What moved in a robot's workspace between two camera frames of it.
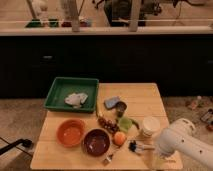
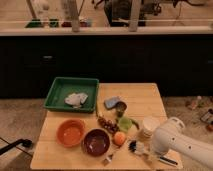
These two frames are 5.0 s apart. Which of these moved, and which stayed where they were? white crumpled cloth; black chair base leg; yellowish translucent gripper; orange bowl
Moved: yellowish translucent gripper
Stayed: black chair base leg; orange bowl; white crumpled cloth
